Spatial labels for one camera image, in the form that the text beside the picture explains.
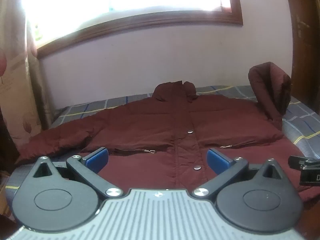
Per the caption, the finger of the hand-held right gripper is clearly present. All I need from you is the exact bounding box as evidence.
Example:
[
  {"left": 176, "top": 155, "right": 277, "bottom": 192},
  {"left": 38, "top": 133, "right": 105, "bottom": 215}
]
[{"left": 288, "top": 156, "right": 320, "bottom": 167}]

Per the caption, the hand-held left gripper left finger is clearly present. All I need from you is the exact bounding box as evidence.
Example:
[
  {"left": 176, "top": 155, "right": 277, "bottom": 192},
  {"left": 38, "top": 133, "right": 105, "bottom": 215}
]
[{"left": 32, "top": 148, "right": 123, "bottom": 197}]

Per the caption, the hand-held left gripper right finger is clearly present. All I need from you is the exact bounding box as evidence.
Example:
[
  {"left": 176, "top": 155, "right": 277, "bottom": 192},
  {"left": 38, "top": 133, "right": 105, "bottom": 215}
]
[{"left": 191, "top": 148, "right": 292, "bottom": 198}]

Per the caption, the maroon puffer jacket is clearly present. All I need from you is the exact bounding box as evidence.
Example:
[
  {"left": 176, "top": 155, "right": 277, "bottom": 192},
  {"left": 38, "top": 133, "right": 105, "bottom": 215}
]
[{"left": 16, "top": 62, "right": 318, "bottom": 203}]

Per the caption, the grey plaid bed sheet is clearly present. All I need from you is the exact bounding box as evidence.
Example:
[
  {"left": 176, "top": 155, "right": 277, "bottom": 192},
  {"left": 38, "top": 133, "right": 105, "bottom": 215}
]
[{"left": 5, "top": 84, "right": 320, "bottom": 205}]

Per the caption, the beige floral curtain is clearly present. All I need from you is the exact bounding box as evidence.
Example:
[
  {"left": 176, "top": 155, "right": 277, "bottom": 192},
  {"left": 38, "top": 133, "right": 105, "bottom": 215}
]
[{"left": 0, "top": 0, "right": 54, "bottom": 155}]

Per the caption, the wooden window frame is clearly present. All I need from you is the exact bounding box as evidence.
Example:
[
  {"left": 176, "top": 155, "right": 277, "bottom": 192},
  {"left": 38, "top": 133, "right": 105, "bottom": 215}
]
[{"left": 36, "top": 0, "right": 244, "bottom": 60}]

